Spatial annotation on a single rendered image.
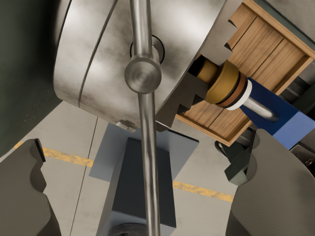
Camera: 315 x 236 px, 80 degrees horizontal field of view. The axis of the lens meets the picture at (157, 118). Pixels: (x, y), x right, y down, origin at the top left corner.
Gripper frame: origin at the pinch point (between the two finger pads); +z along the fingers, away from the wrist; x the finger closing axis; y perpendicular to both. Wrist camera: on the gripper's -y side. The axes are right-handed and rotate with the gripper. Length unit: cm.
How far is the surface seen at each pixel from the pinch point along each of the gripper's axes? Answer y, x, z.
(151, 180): 5.3, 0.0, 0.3
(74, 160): 112, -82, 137
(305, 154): 28, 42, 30
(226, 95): 5.8, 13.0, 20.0
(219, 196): 171, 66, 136
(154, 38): -4.8, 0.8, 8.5
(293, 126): 13.4, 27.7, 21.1
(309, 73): 10, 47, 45
